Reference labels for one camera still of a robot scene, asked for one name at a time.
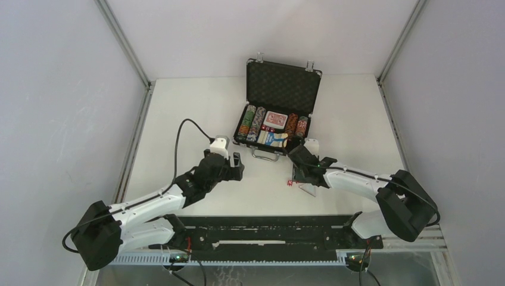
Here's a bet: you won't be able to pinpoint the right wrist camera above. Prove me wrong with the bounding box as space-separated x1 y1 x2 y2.
304 138 320 157

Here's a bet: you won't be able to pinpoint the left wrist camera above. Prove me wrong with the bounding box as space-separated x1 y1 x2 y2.
210 135 230 160

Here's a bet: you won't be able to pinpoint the blue tan poker chip row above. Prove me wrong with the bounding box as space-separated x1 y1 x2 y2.
246 107 266 142

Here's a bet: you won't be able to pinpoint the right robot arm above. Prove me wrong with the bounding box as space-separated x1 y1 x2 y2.
288 145 441 248

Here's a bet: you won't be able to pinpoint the clear triangle dealer marker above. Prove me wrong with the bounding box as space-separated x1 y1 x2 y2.
298 184 317 197

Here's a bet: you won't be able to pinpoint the left aluminium frame post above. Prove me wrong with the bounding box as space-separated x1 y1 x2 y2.
94 0 151 89

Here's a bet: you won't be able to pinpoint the white cable duct strip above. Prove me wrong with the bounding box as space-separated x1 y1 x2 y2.
112 252 348 266

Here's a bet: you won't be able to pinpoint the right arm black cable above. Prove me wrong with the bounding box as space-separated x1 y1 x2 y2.
311 163 441 228

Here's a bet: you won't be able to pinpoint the red dice in case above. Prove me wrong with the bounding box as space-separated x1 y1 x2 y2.
261 125 276 133

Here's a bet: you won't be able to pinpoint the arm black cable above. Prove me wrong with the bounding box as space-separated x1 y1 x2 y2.
61 118 216 253
311 163 441 228

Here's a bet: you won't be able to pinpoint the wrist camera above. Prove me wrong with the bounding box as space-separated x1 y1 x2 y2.
304 138 320 157
210 135 230 160

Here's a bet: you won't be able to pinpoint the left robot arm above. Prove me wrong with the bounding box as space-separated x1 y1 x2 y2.
68 151 245 271

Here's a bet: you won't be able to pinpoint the blue texas holdem card box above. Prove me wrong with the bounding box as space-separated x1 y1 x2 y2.
257 130 289 148

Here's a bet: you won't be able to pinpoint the aluminium frame rail front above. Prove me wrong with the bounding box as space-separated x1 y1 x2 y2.
89 225 448 253

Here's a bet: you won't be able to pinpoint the red white poker chip row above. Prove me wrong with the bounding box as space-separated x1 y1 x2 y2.
295 116 308 137

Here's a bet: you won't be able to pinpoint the black poker set case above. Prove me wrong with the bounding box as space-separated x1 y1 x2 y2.
233 53 323 162

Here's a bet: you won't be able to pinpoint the orange black poker chip row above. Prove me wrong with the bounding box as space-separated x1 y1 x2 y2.
285 113 298 139

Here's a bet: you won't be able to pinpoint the green poker chip row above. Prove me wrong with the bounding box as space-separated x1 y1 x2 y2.
237 105 257 139

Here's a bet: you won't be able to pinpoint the right aluminium frame post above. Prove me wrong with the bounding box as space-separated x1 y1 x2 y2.
377 0 429 86

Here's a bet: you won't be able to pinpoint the red playing card deck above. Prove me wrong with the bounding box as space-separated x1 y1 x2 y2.
263 111 288 129

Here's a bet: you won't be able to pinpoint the aluminium frame post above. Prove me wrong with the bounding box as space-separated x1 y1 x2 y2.
377 0 429 86
94 0 151 89

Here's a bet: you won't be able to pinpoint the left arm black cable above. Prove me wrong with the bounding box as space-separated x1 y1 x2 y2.
61 118 216 253

